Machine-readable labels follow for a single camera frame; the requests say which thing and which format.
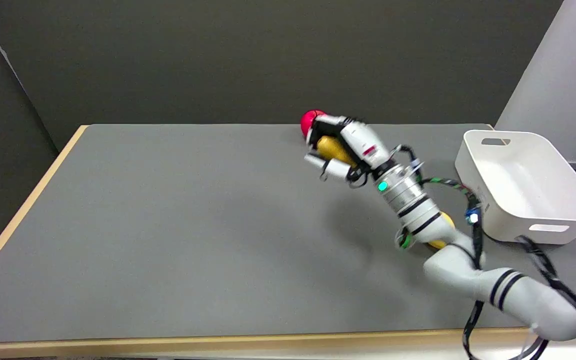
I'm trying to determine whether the yellow fruit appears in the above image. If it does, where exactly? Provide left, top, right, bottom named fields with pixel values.
left=426, top=211, right=456, bottom=250

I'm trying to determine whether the red ball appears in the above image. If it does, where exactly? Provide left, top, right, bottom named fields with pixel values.
left=300, top=110, right=327, bottom=137

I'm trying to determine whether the yellow pear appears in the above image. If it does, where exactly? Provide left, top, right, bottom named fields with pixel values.
left=316, top=136, right=358, bottom=168

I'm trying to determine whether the white plastic box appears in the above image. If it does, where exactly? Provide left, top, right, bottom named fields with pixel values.
left=455, top=130, right=576, bottom=245

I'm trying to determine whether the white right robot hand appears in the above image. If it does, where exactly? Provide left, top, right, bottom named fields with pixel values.
left=304, top=114, right=399, bottom=189

